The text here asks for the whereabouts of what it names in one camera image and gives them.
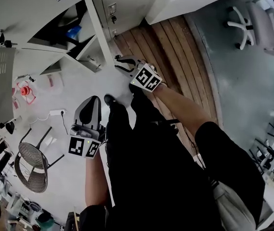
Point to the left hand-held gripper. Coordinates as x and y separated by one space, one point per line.
84 141

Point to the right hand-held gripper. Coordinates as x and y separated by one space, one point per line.
146 77

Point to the grey metal locker cabinet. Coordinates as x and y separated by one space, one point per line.
31 6

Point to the person's left forearm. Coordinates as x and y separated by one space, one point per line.
95 177

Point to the person's right forearm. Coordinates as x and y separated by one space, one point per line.
182 107

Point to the grey shoulder bag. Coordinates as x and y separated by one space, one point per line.
228 206

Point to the person's black shoe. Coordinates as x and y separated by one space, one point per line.
109 99

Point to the white power strip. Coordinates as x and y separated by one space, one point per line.
56 112

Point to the wooden plank platform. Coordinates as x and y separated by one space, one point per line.
170 56

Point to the group of clear water jugs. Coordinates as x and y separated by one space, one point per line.
31 90

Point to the blue packet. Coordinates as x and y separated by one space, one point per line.
73 32

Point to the brown wicker chair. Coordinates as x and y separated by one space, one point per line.
31 157

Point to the white desk block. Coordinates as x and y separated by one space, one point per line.
175 1

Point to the small white black appliance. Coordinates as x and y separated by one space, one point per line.
10 127

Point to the person's black clothed body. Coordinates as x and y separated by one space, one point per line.
151 177

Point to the white office chair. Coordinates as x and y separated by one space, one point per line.
264 23

